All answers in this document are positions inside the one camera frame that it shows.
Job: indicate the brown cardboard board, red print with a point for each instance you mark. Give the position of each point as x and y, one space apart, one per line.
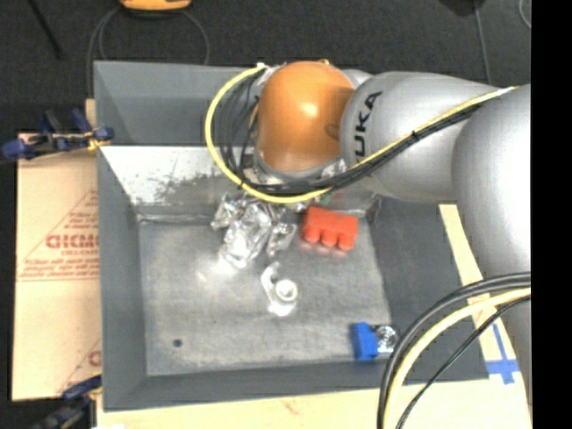
53 293

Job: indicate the small clear plastic piece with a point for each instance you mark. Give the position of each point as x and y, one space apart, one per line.
281 236

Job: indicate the orange-red toy brick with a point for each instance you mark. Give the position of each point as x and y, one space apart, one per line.
328 228

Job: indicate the blue block with silver cap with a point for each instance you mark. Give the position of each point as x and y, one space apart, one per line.
364 341

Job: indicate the white plastic fitting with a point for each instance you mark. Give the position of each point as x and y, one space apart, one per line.
282 291

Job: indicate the grey metal bin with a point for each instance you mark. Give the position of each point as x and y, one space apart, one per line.
201 320

